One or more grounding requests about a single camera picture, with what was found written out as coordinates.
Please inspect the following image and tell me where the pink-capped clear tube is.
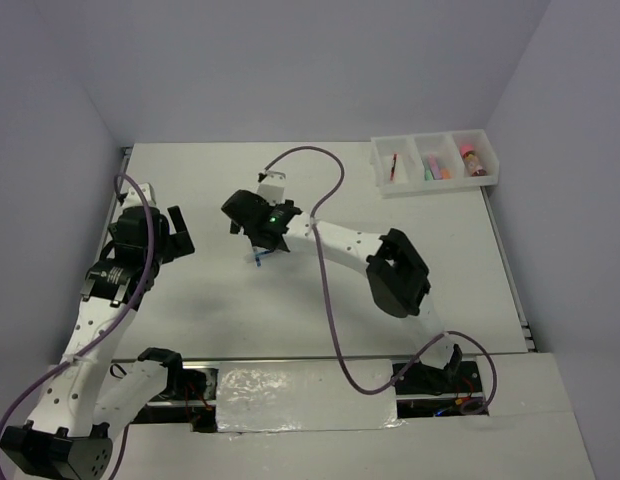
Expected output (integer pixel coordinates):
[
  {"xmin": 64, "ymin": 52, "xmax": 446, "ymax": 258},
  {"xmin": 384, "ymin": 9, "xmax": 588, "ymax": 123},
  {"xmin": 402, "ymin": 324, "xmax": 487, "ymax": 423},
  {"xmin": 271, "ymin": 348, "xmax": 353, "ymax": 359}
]
[{"xmin": 459, "ymin": 144, "xmax": 489, "ymax": 177}]

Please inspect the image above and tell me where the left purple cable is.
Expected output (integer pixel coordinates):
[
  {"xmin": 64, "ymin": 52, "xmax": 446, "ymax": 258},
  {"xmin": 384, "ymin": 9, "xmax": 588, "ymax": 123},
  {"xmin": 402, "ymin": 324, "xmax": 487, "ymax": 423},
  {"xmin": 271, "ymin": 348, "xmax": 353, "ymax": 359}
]
[{"xmin": 0, "ymin": 172, "xmax": 161, "ymax": 479}]

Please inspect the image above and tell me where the red pen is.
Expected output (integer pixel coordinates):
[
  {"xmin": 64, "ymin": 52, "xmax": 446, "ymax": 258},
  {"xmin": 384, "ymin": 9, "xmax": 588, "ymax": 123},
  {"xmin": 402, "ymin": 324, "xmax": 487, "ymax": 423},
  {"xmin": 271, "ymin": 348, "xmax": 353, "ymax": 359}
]
[{"xmin": 389, "ymin": 152, "xmax": 398, "ymax": 183}]

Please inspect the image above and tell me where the clear three-compartment organizer tray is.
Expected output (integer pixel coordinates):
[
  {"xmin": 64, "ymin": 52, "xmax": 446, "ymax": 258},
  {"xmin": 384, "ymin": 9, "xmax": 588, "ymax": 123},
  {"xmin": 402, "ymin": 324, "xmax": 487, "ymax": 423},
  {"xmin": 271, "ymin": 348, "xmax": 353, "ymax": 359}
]
[{"xmin": 370, "ymin": 129, "xmax": 500, "ymax": 198}]

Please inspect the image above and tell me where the aluminium rail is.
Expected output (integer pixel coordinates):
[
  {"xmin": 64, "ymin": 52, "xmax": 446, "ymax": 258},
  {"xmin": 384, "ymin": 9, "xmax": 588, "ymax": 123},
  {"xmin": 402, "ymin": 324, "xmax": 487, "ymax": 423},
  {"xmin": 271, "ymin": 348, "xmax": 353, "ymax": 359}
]
[{"xmin": 114, "ymin": 352, "xmax": 531, "ymax": 364}]

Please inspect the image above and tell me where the purple highlighter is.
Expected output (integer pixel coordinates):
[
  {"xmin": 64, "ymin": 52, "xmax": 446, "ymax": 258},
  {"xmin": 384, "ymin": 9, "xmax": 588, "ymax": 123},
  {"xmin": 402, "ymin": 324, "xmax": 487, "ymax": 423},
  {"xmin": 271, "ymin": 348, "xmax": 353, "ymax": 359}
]
[{"xmin": 428, "ymin": 155, "xmax": 441, "ymax": 180}]

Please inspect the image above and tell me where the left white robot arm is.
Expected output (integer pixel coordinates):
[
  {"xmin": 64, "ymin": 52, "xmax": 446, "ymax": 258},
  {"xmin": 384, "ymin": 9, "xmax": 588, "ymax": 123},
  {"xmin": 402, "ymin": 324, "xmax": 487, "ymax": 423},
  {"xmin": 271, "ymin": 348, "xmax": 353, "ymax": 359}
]
[{"xmin": 0, "ymin": 205, "xmax": 195, "ymax": 479}]

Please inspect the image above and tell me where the orange highlighter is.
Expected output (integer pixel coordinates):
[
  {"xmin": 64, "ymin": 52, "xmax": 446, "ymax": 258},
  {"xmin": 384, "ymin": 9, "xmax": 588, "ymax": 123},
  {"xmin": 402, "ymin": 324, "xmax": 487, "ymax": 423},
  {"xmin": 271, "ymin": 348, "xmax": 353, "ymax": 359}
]
[{"xmin": 439, "ymin": 167, "xmax": 452, "ymax": 180}]

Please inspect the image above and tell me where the silver foil sheet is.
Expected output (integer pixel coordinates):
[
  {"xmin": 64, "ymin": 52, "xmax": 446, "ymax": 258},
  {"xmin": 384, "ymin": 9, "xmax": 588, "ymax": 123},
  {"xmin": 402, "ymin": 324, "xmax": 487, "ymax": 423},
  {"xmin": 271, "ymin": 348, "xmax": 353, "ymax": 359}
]
[{"xmin": 216, "ymin": 360, "xmax": 401, "ymax": 433}]

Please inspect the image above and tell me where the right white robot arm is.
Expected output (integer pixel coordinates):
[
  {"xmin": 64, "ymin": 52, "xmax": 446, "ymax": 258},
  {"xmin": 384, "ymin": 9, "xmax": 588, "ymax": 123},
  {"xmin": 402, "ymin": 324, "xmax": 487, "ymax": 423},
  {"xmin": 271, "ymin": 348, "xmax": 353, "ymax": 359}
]
[{"xmin": 221, "ymin": 190, "xmax": 462, "ymax": 396}]

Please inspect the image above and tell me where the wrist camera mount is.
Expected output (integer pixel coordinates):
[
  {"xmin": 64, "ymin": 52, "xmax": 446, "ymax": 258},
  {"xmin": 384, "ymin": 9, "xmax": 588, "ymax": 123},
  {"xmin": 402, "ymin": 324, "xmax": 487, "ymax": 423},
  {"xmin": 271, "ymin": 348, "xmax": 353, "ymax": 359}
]
[
  {"xmin": 121, "ymin": 183, "xmax": 156, "ymax": 209},
  {"xmin": 256, "ymin": 170, "xmax": 286, "ymax": 205}
]

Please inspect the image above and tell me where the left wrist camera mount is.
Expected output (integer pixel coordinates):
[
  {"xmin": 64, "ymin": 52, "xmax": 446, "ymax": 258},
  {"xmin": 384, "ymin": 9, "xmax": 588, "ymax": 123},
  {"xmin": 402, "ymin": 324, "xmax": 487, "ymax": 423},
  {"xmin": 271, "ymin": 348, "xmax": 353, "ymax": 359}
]
[{"xmin": 121, "ymin": 183, "xmax": 156, "ymax": 209}]

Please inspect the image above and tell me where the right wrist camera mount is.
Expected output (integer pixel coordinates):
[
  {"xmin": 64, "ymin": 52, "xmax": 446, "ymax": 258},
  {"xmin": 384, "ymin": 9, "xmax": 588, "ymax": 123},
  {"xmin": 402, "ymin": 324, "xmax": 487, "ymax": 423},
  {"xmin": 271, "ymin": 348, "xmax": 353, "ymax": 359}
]
[{"xmin": 256, "ymin": 170, "xmax": 286, "ymax": 205}]

